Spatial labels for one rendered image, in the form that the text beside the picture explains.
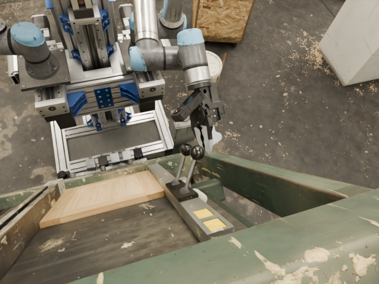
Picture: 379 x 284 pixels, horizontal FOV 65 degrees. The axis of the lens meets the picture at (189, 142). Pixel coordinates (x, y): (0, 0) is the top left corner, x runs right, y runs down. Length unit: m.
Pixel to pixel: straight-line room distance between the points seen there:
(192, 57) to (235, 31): 2.28
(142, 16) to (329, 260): 0.88
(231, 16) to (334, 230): 2.77
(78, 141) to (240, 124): 1.36
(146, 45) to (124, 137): 1.41
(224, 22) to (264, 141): 1.18
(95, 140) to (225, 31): 1.64
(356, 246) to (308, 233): 0.05
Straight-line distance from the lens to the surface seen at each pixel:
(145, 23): 1.01
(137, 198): 0.96
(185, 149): 0.85
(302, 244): 0.32
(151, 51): 0.97
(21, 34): 1.50
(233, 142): 2.60
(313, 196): 0.66
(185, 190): 0.75
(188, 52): 0.88
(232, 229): 0.53
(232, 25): 3.08
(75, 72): 1.73
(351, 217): 0.37
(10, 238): 0.79
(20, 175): 2.60
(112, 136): 2.33
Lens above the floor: 2.21
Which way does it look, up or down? 61 degrees down
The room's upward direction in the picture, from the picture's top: 12 degrees clockwise
